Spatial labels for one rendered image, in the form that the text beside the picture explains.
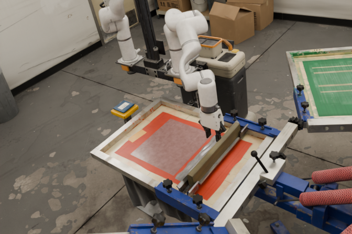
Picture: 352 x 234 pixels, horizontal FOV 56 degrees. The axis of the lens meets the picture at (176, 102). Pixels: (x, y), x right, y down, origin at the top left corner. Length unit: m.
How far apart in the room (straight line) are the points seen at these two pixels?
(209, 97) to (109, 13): 0.98
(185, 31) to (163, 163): 0.66
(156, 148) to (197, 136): 0.23
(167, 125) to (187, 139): 0.18
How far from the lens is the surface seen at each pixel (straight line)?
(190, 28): 1.50
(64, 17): 5.25
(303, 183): 1.45
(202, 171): 1.52
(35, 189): 3.38
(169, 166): 1.67
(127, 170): 1.67
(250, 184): 1.44
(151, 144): 1.82
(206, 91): 1.33
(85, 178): 3.21
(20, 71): 5.03
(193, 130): 1.85
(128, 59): 2.28
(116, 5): 2.02
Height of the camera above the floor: 2.13
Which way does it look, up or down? 34 degrees down
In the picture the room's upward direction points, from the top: 11 degrees counter-clockwise
